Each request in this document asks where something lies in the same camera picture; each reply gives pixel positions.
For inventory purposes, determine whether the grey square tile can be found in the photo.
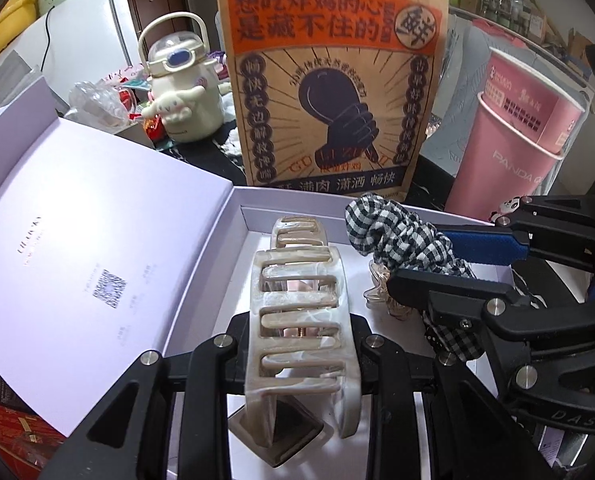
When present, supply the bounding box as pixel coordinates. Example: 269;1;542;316
227;400;325;467

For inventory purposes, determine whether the white gift box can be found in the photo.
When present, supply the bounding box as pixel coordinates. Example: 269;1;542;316
0;77;533;480

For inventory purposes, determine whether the transparent hair clip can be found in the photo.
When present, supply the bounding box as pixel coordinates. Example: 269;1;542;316
365;259;419;319

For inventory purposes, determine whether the red tin box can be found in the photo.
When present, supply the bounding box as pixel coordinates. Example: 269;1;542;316
0;349;74;462

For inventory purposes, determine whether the cream marbled hair claw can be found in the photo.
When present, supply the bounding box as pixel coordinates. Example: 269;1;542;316
244;215;367;449

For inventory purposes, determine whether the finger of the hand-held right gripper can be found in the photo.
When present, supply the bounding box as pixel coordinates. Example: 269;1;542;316
445;194;595;273
385;267;589;392

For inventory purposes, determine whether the black cable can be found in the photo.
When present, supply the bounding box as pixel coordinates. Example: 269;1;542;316
44;4;60;63

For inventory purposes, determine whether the black polka dot scrunchie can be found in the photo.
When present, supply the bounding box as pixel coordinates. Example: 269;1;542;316
422;312;448;356

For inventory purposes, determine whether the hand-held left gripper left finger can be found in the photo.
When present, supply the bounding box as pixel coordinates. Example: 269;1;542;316
70;315;251;480

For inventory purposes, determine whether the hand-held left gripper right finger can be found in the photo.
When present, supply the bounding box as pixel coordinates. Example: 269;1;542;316
350;316;528;480

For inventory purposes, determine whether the white refrigerator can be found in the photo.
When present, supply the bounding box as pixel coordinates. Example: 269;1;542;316
0;0;129;97

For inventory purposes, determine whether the black white gingham scrunchie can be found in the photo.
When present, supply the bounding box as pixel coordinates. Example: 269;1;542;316
344;197;484;362

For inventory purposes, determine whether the shelf of bottles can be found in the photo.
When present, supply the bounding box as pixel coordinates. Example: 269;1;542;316
451;0;554;37

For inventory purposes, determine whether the kraft paper bag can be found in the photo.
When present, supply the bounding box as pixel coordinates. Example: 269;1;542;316
213;0;451;206

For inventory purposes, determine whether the clear plastic bag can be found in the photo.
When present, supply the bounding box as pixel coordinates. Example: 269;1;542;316
70;79;140;133

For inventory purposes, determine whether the cream cartoon dog kettle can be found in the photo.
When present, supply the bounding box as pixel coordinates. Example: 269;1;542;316
137;12;226;144

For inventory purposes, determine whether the pink paper cup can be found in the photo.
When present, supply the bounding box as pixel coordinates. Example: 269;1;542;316
480;45;591;157
445;92;569;222

